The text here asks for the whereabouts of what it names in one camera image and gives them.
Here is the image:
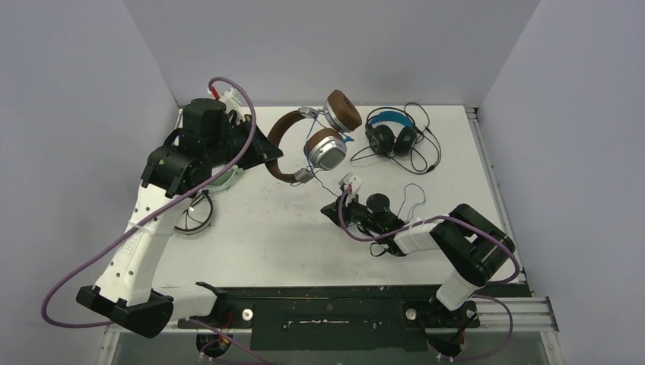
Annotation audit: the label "thin black headphone cable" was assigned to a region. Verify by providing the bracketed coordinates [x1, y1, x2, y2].
[348, 102, 443, 176]

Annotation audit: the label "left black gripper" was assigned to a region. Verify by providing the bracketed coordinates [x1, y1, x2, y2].
[205, 113, 283, 170]

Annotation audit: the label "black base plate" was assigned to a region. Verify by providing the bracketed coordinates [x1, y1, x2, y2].
[199, 285, 480, 351]

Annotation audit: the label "white black headphones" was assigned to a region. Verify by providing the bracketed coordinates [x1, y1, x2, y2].
[174, 190, 214, 236]

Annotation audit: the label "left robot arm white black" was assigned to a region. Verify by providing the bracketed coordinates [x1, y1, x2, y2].
[76, 98, 282, 338]

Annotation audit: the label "black blue headphones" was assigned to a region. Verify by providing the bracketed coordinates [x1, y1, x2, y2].
[365, 109, 419, 156]

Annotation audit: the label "brown headphones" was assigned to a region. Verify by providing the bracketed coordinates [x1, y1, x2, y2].
[265, 89, 362, 184]

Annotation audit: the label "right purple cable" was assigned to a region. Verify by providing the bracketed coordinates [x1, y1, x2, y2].
[337, 189, 522, 363]

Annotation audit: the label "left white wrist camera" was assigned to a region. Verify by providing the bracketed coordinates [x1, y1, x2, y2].
[209, 87, 248, 125]

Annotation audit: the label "mint green headphones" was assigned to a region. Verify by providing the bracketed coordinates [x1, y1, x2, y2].
[205, 166, 243, 196]

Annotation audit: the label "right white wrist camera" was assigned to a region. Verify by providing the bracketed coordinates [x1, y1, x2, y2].
[338, 173, 364, 194]

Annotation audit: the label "thin blue headphone cable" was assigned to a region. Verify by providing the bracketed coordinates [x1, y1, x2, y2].
[302, 108, 428, 223]

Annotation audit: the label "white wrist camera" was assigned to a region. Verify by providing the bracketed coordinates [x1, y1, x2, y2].
[209, 87, 248, 125]
[338, 173, 364, 194]

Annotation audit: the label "aluminium frame rail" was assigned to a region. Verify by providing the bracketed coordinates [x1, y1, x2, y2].
[465, 106, 561, 334]

